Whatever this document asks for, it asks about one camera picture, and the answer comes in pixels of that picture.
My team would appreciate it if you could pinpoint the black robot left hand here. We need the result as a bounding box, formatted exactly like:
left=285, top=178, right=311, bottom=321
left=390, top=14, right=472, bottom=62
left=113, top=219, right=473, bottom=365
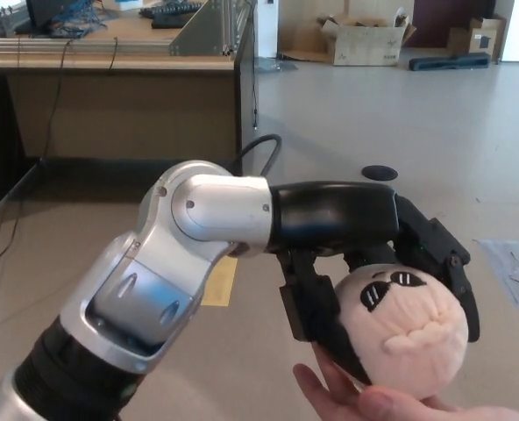
left=267, top=180, right=482, bottom=383

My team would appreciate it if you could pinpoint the person's bare hand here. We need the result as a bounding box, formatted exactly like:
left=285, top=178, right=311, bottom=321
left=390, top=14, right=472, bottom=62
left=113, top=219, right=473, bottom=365
left=292, top=341, right=519, bottom=421

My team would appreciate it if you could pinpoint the pink plush dumpling with sunglasses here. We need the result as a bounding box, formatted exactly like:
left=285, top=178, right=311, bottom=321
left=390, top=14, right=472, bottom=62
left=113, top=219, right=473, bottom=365
left=333, top=264, right=470, bottom=401

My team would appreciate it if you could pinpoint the black round floor cover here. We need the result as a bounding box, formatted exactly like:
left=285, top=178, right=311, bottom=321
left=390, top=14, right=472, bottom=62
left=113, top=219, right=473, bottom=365
left=360, top=164, right=399, bottom=182

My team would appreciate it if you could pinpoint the yellow rectangular floor patch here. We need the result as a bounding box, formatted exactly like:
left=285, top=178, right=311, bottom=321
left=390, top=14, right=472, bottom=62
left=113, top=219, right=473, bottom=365
left=199, top=255, right=239, bottom=309

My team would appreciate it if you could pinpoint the clear plastic bag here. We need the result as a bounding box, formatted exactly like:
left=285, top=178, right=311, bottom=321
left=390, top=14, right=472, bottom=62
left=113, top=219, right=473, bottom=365
left=255, top=58, right=298, bottom=73

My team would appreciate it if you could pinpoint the large open cardboard box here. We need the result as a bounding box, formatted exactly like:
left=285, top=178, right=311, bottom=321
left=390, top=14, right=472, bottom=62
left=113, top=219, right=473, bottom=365
left=320, top=11, right=418, bottom=68

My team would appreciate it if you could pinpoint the grey tape floor patch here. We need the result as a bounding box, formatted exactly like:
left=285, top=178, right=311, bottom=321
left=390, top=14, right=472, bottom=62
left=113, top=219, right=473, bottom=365
left=473, top=238, right=519, bottom=312

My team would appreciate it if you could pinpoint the flat cardboard sheet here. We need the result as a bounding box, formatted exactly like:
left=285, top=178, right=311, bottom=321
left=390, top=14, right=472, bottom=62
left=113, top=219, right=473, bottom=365
left=278, top=17, right=338, bottom=63

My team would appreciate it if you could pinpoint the dark blue flat bag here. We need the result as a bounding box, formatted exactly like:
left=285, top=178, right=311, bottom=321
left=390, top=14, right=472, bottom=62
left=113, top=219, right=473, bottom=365
left=409, top=52, right=492, bottom=73

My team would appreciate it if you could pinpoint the small cardboard box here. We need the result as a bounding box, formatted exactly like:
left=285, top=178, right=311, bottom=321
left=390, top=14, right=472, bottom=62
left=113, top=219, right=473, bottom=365
left=446, top=15, right=508, bottom=63

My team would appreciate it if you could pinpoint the dark red door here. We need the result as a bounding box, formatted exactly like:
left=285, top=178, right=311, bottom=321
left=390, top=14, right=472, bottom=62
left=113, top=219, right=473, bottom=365
left=406, top=0, right=495, bottom=47

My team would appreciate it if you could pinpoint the wooden desk with dark panels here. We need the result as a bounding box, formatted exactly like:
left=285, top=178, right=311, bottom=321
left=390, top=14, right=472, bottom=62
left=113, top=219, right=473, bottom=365
left=0, top=0, right=260, bottom=227

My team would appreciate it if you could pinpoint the black keyboard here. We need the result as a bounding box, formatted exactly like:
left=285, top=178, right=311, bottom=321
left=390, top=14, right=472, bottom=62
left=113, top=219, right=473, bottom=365
left=139, top=0, right=204, bottom=20
left=150, top=12, right=202, bottom=31

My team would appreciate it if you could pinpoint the black monitor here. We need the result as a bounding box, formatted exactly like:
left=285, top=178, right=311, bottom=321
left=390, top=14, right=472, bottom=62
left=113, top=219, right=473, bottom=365
left=24, top=0, right=75, bottom=34

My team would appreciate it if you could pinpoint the thick black wrist cable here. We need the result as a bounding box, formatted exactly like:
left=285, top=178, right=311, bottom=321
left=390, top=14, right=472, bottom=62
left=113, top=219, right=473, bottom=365
left=231, top=132, right=284, bottom=177

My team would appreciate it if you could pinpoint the thin black hanging cable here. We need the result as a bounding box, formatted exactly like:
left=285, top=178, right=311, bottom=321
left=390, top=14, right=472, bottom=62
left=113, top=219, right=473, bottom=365
left=250, top=0, right=261, bottom=131

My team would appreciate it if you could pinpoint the aluminium profile frame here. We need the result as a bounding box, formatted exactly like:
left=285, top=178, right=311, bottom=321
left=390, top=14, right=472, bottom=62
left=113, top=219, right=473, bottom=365
left=0, top=0, right=259, bottom=57

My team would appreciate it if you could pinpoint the long black power cable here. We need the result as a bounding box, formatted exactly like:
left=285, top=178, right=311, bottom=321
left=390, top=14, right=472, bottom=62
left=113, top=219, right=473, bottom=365
left=0, top=37, right=77, bottom=278

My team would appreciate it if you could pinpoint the blue cable bundle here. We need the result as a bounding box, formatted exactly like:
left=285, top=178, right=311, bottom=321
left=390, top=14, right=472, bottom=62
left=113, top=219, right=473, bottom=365
left=50, top=0, right=110, bottom=39

